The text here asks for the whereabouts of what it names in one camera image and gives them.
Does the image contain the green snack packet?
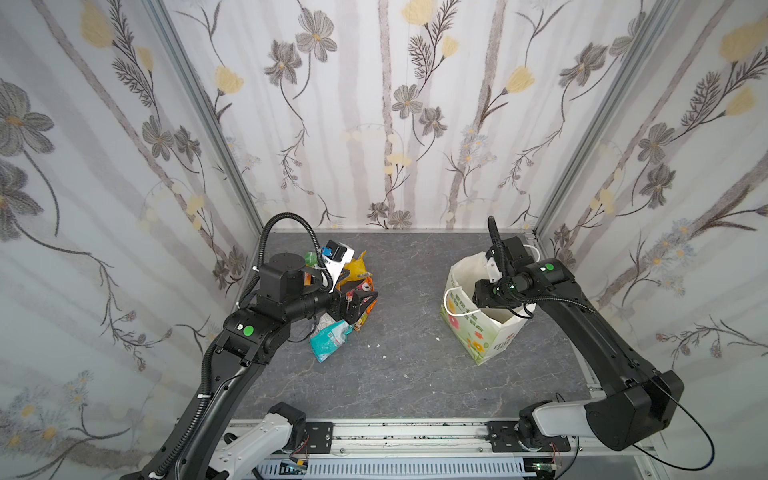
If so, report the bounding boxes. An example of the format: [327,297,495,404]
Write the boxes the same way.
[304,251,318,267]

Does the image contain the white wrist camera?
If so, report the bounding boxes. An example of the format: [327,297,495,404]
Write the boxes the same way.
[321,240,355,284]
[485,257,503,284]

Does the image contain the white vented cable duct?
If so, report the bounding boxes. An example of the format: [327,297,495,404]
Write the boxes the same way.
[255,458,536,479]

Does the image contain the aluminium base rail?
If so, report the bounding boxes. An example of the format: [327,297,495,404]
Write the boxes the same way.
[299,417,641,460]

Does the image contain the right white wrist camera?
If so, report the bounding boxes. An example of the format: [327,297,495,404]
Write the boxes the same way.
[485,257,503,284]

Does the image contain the orange snack packet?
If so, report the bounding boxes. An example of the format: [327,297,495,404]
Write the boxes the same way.
[341,277,378,332]

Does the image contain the white floral paper bag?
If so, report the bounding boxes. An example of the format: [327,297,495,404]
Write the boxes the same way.
[440,252,536,365]

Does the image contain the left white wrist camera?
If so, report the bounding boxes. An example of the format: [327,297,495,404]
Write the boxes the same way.
[321,240,355,284]

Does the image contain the teal mint candy packet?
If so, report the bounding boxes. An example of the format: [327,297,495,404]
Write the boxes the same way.
[310,320,354,363]

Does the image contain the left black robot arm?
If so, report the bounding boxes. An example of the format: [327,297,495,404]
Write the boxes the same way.
[129,212,378,479]

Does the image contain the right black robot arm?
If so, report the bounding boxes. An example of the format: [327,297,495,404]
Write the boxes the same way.
[473,217,684,452]

